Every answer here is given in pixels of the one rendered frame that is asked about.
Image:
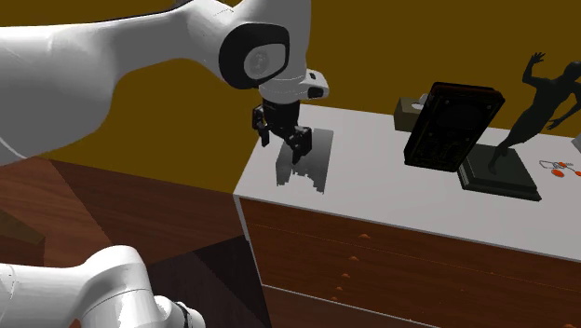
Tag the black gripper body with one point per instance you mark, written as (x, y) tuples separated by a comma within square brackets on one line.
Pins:
[(282, 117)]

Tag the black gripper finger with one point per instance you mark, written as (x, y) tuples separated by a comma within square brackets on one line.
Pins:
[(261, 125), (301, 140)]

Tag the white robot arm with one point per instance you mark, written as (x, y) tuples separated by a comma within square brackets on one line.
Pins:
[(68, 77)]

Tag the olive tissue box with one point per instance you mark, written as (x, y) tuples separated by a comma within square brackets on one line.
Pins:
[(403, 119)]

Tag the white-topped wooden chest of drawers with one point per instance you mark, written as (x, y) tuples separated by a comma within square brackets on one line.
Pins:
[(386, 204)]

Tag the black rectangular device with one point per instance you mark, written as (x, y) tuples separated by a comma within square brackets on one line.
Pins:
[(449, 127)]

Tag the black human figure on base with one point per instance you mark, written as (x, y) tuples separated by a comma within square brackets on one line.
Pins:
[(499, 177)]

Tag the light grey object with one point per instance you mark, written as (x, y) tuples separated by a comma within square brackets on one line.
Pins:
[(577, 143)]

